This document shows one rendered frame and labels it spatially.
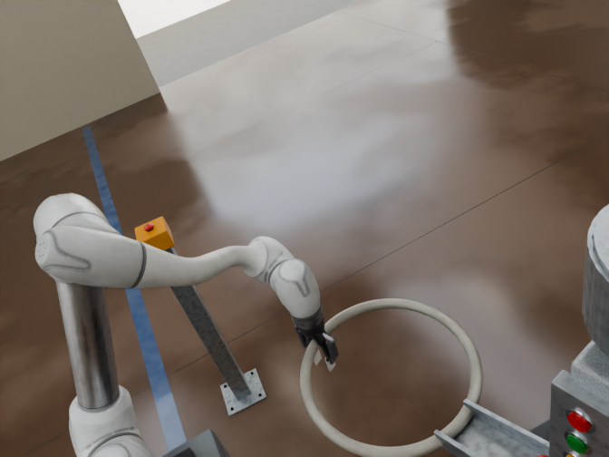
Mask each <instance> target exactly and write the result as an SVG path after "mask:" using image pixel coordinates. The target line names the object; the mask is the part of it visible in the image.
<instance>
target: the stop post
mask: <svg viewBox="0 0 609 457"><path fill-rule="evenodd" d="M149 223H152V224H153V225H154V227H153V229H151V230H149V231H146V230H144V226H145V225H147V224H149ZM135 234H136V239H137V240H138V241H141V242H144V243H146V244H148V245H151V246H153V247H154V248H158V249H161V250H164V251H166V252H169V253H170V254H173V255H176V256H177V255H178V254H177V252H176V250H175V249H174V246H175V244H174V240H173V237H172V234H171V231H170V229H169V226H168V224H167V222H166V220H165V219H164V218H163V217H159V218H157V219H154V220H152V221H150V222H148V223H145V224H143V225H141V226H139V227H137V228H135ZM170 288H171V290H172V292H173V293H174V295H175V297H176V298H177V300H178V301H179V303H180V305H181V306H182V308H183V310H184V311H185V313H186V315H187V317H188V319H189V321H190V322H191V324H192V325H193V326H194V328H195V330H196V331H197V333H198V335H199V337H200V339H201V340H202V342H203V344H204V346H205V347H206V348H207V350H208V352H209V354H210V355H211V357H212V359H213V360H214V362H215V364H216V365H217V368H218V369H219V371H220V373H221V374H222V375H223V377H224V379H225V380H226V383H224V384H222V385H221V386H220V387H221V391H222V394H223V397H224V400H225V403H226V407H227V412H228V415H229V416H231V415H233V414H235V413H238V412H240V411H242V410H244V409H246V408H247V407H249V406H251V405H253V404H256V403H258V402H260V401H262V400H264V399H266V394H265V391H264V388H263V386H262V384H261V382H260V379H259V376H258V374H257V371H256V369H253V370H251V371H249V372H247V373H245V374H243V372H242V371H241V369H240V367H239V365H238V363H237V361H236V359H235V357H234V356H233V354H232V353H231V351H230V349H229V347H228V345H227V343H226V341H225V339H224V337H223V336H222V335H221V333H220V331H219V329H218V327H217V325H216V323H215V321H214V319H213V318H212V316H211V314H210V313H209V311H208V309H207V307H206V305H205V303H204V302H203V300H202V298H201V296H200V294H199V292H198V291H197V289H196V287H195V285H192V286H184V287H170Z"/></svg>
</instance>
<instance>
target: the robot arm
mask: <svg viewBox="0 0 609 457"><path fill-rule="evenodd" d="M34 231H35V234H36V241H37V244H36V248H35V259H36V261H37V263H38V265H39V267H40V268H41V269H42V270H43V271H45V272H47V273H48V274H49V275H50V276H51V277H52V278H53V279H54V280H55V282H56V286H57V292H58V297H59V301H60V307H61V311H62V316H63V325H64V330H65V335H66V340H67V345H68V350H69V355H70V359H71V365H72V374H73V379H74V383H75V389H76V393H77V396H76V397H75V398H74V399H73V401H72V403H71V405H70V409H69V417H70V421H69V430H70V435H71V439H72V445H73V448H74V450H75V453H76V456H77V457H153V456H152V454H151V453H150V450H149V449H148V447H147V446H146V444H145V443H144V441H143V439H142V436H141V433H140V430H139V427H138V422H137V418H136V415H135V412H134V409H133V405H132V401H131V396H130V393H129V392H128V390H127V389H125V388H124V387H122V386H120V385H118V378H117V372H116V364H115V358H114V352H113V345H112V339H111V327H110V320H109V314H108V307H107V301H106V295H105V287H106V288H142V287H184V286H192V285H196V284H200V283H203V282H205V281H207V280H209V279H211V278H212V277H215V276H216V275H218V274H220V273H222V272H223V271H225V270H227V269H229V268H230V267H242V268H243V269H244V270H245V272H246V274H247V275H248V276H250V277H253V278H255V279H257V280H259V281H261V282H262V283H264V284H268V285H269V286H270V287H271V288H273V290H274V291H275V293H276V294H277V296H278V297H279V299H280V301H281V302H282V304H283V305H284V306H285V307H286V309H287V310H288V311H289V313H290V315H291V317H292V319H293V321H294V324H295V327H294V329H295V331H296V332H297V334H298V336H299V339H300V341H301V344H302V346H303V347H304V348H306V347H308V346H309V344H310V342H311V341H312V339H313V340H314V341H315V342H316V344H317V345H319V346H320V347H321V349H322V351H323V352H324V355H325V356H326V358H325V362H326V364H327V367H328V370H329V372H332V370H333V369H334V367H335V359H336V358H337V356H338V355H339V353H338V350H337V347H336V344H335V341H334V340H335V337H334V336H333V335H332V337H330V336H328V335H327V334H326V332H325V331H324V311H323V308H322V304H321V301H320V291H319V286H318V284H317V281H316V279H315V276H314V273H313V271H312V270H311V268H309V267H308V266H307V265H306V264H305V263H304V261H302V260H300V259H297V258H295V257H294V256H293V255H292V254H291V253H290V252H289V251H288V250H287V249H286V248H285V247H284V246H283V245H282V244H281V243H280V242H278V241H277V240H275V239H273V238H270V237H257V238H254V239H253V240H252V241H251V242H250V243H249V245H248V246H231V247H226V248H221V249H218V250H216V251H213V252H210V253H207V254H205V255H202V256H200V257H196V258H184V257H180V256H176V255H173V254H170V253H169V252H166V251H164V250H161V249H158V248H154V247H153V246H151V245H148V244H146V243H144V242H141V241H138V240H135V239H131V238H126V237H124V236H122V235H121V234H120V232H118V231H117V230H116V229H114V228H113V227H112V226H111V225H110V224H109V222H108V220H107V219H106V218H105V216H104V215H103V213H102V212H101V211H100V209H99V208H98V207H97V206H96V205H95V204H93V203H92V202H91V201H90V200H88V199H86V198H85V197H83V196H81V195H78V194H74V193H68V194H59V195H56V196H51V197H49V198H48V199H46V200H45V201H44V202H43V203H42V204H41V205H40V206H39V207H38V209H37V211H36V212H35V215H34Z"/></svg>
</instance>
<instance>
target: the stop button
mask: <svg viewBox="0 0 609 457"><path fill-rule="evenodd" d="M567 419H568V421H569V422H570V424H571V425H572V426H573V427H574V428H576V429H577V430H578V431H580V432H583V433H587V432H588V431H589V430H590V426H589V424H588V422H587V421H586V420H585V419H584V418H583V417H581V416H580V415H578V414H576V413H570V414H569V415H568V416H567Z"/></svg>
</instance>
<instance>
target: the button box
mask: <svg viewBox="0 0 609 457"><path fill-rule="evenodd" d="M570 376H571V374H570V373H568V372H567V371H566V370H562V371H561V372H560V373H559V374H558V376H557V377H556V378H555V379H554V380H553V381H552V383H551V407H550V436H549V457H564V456H563V453H564V452H572V453H574V454H576V455H577V456H579V457H609V403H608V402H607V401H606V400H604V399H603V398H601V397H599V396H597V395H596V394H593V393H591V392H590V391H588V390H586V389H584V387H582V386H580V385H578V384H576V383H575V382H574V381H573V380H572V378H571V377H570ZM567 409H576V410H577V411H579V412H581V413H583V414H585V415H586V416H587V417H588V418H589V419H590V420H591V421H592V423H593V424H594V427H595V431H594V432H593V433H583V432H580V431H578V430H577V429H576V428H574V427H573V426H572V425H571V424H570V422H569V421H568V419H567V417H566V410H567ZM566 431H570V432H574V433H577V434H579V435H580V436H582V437H583V438H584V439H585V440H586V441H587V442H588V443H589V444H590V446H591V448H592V450H593V452H592V453H591V454H590V455H586V454H582V453H578V452H576V451H574V450H573V449H572V448H571V447H570V446H569V445H568V444H567V441H566V438H565V432H566Z"/></svg>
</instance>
